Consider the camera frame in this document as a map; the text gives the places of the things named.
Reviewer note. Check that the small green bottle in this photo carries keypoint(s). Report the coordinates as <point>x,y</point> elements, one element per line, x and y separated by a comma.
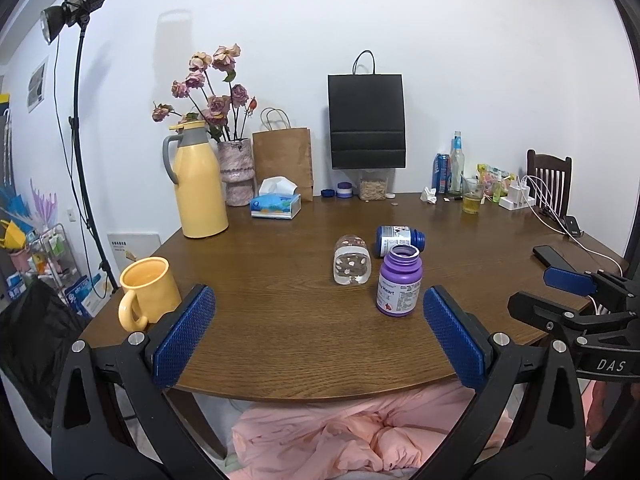
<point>496,192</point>

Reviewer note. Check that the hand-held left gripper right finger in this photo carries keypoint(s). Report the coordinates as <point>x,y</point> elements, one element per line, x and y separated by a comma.
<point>454,340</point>

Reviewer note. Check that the purple pill bottle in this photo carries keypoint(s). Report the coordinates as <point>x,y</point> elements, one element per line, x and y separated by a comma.
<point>399,285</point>

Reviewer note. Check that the blue bottle cap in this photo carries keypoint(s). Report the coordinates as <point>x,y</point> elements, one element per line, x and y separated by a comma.
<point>327,193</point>

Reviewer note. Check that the black studio light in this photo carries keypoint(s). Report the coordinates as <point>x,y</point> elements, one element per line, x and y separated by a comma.
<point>77,2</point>

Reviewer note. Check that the flat black phone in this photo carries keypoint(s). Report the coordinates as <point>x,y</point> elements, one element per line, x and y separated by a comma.
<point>550,256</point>

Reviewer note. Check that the clear flower-print glass cup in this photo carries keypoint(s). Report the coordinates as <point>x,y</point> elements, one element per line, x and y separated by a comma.
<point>351,260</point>

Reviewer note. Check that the clear container of grains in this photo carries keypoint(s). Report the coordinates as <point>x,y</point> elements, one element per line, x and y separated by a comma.
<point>373,189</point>

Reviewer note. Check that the blue and white packets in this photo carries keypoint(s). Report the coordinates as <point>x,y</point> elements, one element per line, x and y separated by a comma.
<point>85,295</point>

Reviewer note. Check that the blue tissue box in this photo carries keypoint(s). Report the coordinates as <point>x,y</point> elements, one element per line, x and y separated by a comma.
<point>275,205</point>

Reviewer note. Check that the brown paper bag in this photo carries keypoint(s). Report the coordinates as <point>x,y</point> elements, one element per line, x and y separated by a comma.
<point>282,165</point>

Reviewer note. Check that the black phone on stand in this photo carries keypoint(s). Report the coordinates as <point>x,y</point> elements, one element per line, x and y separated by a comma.
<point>573,226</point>

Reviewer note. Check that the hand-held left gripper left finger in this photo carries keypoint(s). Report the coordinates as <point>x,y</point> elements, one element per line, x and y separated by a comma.
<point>184,336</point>

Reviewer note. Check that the small blue-lidded jar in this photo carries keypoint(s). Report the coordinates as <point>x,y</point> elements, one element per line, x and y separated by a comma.
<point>344,190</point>

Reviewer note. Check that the dark wooden chair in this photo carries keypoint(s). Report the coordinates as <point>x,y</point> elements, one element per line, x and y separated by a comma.
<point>549,175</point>

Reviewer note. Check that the blue drink can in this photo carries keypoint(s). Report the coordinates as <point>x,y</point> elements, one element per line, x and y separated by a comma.
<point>441,174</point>

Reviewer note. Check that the pink quilted cloth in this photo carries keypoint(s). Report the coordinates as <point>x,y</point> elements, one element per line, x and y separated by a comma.
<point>350,435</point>

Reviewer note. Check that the black plastic bag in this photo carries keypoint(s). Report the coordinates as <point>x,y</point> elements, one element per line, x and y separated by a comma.
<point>37,345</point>

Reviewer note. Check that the yellow mug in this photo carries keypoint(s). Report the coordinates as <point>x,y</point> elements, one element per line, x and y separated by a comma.
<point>150,285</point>

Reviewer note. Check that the yellow thermos jug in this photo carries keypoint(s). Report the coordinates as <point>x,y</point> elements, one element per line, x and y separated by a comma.
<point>200,190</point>

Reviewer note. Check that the wall poster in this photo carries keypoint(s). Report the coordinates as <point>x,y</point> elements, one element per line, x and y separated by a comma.
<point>37,85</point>

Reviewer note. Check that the blue pill bottle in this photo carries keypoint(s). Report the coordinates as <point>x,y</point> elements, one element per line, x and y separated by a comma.
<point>395,236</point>

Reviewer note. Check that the black light stand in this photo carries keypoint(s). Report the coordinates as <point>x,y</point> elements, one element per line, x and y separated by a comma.
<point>81,160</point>

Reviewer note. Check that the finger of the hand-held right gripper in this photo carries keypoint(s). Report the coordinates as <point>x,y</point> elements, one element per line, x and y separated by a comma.
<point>570,280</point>
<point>537,310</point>

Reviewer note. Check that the purple and blue feather decorations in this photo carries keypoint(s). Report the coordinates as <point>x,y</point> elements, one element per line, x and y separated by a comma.
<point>37,207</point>

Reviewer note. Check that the colourful snack packets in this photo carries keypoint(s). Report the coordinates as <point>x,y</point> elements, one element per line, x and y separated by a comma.
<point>492,172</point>

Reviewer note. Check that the glass of yellow drink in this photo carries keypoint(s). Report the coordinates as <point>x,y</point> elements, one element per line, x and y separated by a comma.
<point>471,200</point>

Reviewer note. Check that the crumpled white tissue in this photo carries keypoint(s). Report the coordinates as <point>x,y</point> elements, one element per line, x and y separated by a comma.
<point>429,195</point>

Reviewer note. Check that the dried pink roses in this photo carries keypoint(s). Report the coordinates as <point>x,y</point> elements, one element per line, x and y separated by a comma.
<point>217,105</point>

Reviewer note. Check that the clear glass bottle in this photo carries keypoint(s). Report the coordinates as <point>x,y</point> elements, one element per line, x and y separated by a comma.
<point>457,165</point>

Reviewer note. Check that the white power strip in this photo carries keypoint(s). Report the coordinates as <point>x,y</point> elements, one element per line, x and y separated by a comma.
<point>517,199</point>

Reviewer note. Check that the white board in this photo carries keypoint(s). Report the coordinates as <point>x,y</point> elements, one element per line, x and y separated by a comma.
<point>132,247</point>

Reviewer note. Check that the pink ribbed vase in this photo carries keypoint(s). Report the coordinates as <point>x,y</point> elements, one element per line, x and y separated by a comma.
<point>237,175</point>

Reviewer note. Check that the black paper bag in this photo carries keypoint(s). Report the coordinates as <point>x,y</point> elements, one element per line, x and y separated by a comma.
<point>366,120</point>

